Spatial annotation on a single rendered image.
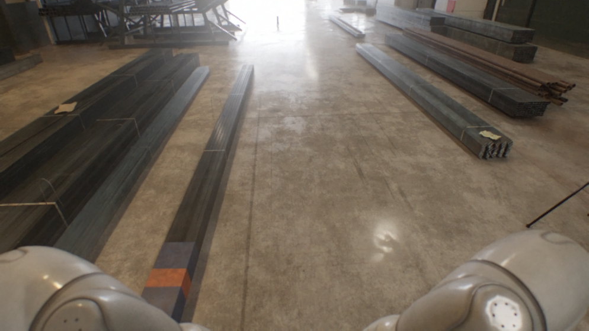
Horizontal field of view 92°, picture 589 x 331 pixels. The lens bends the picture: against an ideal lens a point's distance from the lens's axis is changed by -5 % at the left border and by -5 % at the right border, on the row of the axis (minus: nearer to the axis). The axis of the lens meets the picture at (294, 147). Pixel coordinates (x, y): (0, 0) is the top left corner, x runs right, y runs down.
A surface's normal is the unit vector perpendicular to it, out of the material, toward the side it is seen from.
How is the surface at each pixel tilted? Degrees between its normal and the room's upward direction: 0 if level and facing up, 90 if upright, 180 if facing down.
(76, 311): 27
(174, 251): 0
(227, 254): 0
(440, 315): 67
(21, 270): 3
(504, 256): 23
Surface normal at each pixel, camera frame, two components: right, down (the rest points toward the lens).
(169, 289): -0.01, -0.87
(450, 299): -0.80, -0.59
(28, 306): -0.01, -0.55
